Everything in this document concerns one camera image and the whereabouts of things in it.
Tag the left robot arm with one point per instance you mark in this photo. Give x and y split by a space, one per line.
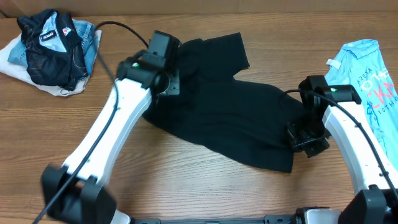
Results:
76 192

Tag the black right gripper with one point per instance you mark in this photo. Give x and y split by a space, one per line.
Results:
300 145

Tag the black folded jacket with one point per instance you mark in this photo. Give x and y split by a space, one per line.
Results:
53 49

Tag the blue denim jeans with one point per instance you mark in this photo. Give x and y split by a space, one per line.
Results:
89 41

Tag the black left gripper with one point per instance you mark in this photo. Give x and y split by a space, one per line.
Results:
175 88

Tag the black t-shirt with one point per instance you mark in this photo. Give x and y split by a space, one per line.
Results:
243 121

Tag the light blue t-shirt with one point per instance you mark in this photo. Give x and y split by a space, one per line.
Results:
361 65

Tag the white folded cloth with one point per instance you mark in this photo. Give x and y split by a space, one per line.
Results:
20 73

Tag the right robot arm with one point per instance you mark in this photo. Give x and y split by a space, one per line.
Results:
335 111

